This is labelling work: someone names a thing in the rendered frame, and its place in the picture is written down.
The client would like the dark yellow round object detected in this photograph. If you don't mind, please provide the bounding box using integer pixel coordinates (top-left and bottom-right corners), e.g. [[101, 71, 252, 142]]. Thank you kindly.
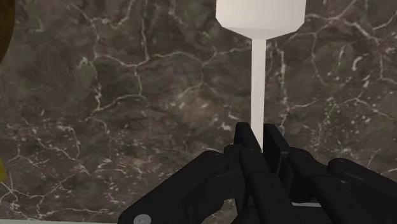
[[0, 0, 17, 64]]

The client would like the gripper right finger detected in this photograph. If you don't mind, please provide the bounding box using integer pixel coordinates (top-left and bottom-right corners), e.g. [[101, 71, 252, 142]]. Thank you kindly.
[[263, 123, 397, 224]]

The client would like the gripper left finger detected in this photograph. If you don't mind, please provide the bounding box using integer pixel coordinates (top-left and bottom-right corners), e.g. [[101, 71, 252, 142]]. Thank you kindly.
[[117, 122, 300, 224]]

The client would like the white long-handled tool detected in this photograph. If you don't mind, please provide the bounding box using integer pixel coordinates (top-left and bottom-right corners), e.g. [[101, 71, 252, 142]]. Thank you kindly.
[[215, 0, 307, 153]]

